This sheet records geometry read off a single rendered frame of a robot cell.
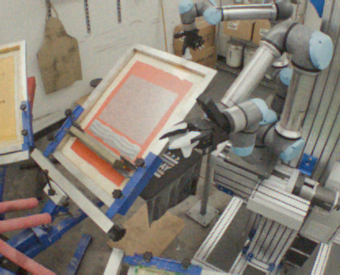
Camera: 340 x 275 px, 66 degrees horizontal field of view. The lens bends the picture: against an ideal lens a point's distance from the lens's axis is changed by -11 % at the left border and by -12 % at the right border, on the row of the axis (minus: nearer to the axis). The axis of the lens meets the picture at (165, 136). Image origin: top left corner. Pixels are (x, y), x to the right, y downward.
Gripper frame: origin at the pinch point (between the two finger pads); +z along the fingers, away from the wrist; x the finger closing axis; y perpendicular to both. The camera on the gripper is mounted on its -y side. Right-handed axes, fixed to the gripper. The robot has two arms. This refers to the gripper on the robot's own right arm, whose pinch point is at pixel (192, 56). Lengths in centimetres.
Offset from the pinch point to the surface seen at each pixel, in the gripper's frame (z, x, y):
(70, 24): 34, 28, -200
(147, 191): 35, -69, 18
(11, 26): -5, -34, -200
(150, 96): -2.2, -38.1, 3.4
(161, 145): -1, -57, 28
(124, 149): 5, -67, 10
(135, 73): -4.3, -30.2, -14.9
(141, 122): 1, -52, 9
